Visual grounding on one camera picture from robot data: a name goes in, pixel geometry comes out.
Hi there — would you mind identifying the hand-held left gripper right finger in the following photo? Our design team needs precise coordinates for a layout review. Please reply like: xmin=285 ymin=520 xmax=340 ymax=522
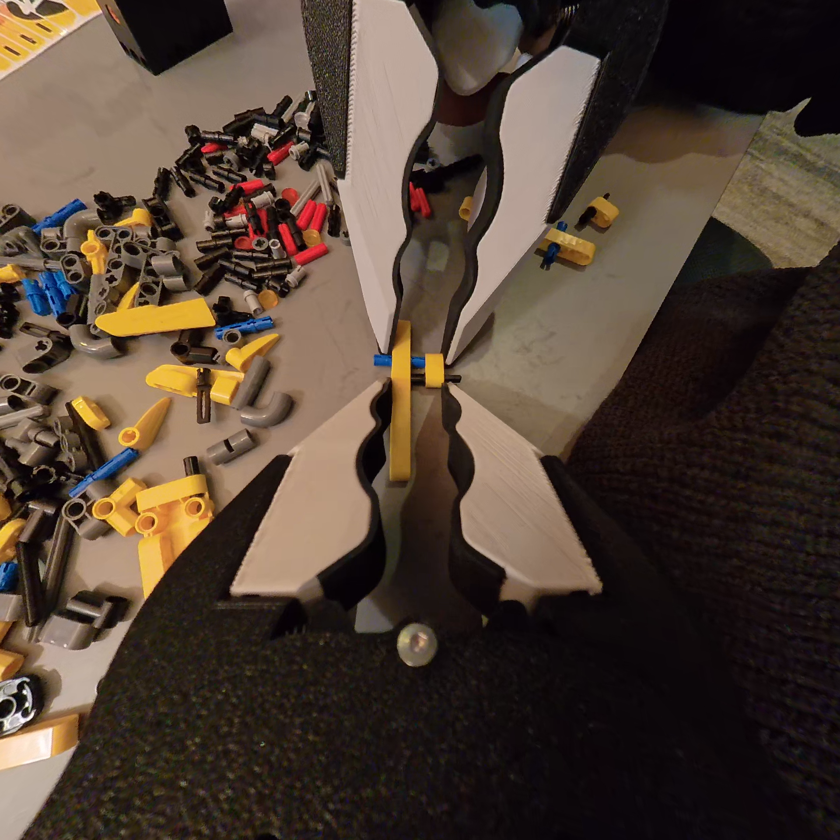
xmin=441 ymin=382 xmax=604 ymax=613

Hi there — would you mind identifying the long yellow toy beam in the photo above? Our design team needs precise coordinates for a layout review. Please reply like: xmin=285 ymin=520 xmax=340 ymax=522
xmin=458 ymin=196 xmax=597 ymax=269
xmin=389 ymin=319 xmax=414 ymax=483

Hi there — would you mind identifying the black cardboard box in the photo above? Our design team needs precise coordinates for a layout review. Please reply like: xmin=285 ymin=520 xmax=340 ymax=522
xmin=98 ymin=0 xmax=234 ymax=75

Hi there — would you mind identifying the pile of yellow grey bricks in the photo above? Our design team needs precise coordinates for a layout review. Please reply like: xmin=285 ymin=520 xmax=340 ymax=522
xmin=0 ymin=197 xmax=296 ymax=772

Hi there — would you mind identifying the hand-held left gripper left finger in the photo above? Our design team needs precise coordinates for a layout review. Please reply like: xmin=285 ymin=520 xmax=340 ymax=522
xmin=230 ymin=379 xmax=393 ymax=610

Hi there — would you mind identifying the grey elbow pipe piece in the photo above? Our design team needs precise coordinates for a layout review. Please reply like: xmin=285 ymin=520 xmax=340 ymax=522
xmin=239 ymin=392 xmax=295 ymax=429

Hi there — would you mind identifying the yellow frame block with holes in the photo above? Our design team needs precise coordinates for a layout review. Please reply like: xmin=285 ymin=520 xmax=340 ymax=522
xmin=136 ymin=474 xmax=216 ymax=598

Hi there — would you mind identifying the pile of black red pins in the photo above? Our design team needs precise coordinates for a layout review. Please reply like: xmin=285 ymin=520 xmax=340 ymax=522
xmin=154 ymin=92 xmax=434 ymax=309

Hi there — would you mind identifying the instruction sheet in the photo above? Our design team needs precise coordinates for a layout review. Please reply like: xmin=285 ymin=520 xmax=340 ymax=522
xmin=0 ymin=0 xmax=102 ymax=80

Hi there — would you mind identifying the person's dark knit sweater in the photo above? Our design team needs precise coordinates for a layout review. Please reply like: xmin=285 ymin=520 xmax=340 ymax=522
xmin=564 ymin=0 xmax=840 ymax=840

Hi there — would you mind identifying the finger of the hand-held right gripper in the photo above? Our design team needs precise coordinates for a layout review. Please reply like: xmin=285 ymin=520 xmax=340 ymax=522
xmin=443 ymin=45 xmax=605 ymax=367
xmin=336 ymin=0 xmax=441 ymax=355

